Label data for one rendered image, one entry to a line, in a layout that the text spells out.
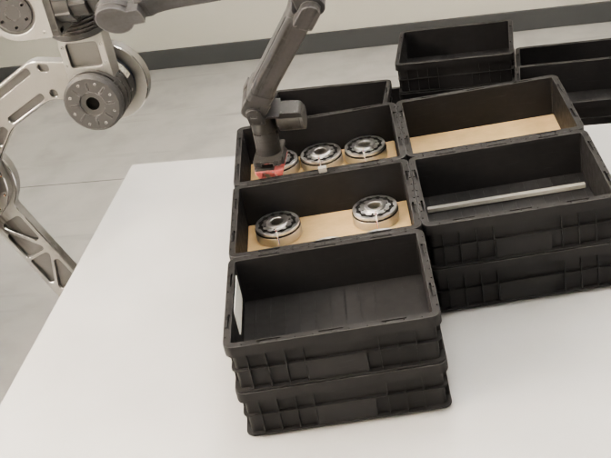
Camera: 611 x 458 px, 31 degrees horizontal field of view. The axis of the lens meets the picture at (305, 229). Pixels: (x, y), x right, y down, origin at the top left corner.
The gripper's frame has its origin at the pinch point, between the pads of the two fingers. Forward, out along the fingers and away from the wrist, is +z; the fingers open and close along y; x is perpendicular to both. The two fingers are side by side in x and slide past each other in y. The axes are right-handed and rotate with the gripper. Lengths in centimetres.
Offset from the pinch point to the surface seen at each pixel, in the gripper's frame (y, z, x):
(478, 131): 23, 4, -48
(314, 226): -13.9, 3.9, -9.7
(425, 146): 18.2, 3.9, -35.0
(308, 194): -8.8, -1.7, -8.9
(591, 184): -10, 2, -71
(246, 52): 285, 85, 63
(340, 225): -14.6, 3.8, -15.8
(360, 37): 282, 84, 5
